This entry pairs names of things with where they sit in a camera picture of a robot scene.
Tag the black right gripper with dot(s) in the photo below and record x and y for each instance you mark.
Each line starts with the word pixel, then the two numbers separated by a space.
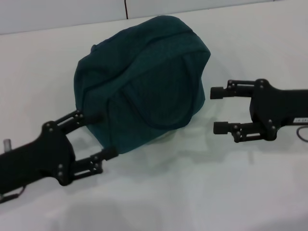
pixel 279 108

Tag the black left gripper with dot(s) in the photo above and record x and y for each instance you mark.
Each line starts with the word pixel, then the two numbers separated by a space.
pixel 36 158

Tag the dark teal fabric bag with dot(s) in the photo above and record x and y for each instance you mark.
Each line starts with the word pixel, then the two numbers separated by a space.
pixel 144 84

